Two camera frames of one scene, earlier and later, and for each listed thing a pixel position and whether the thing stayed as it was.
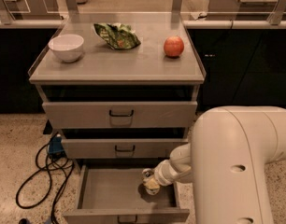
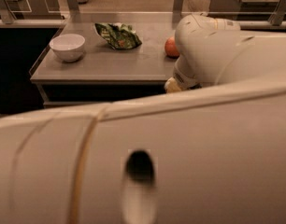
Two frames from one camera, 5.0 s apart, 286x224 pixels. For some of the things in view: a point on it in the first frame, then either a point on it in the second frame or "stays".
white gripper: x=162 y=174 -> x=182 y=77
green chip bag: x=118 y=35 stays
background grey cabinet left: x=32 y=3 stays
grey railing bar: x=187 y=23 stays
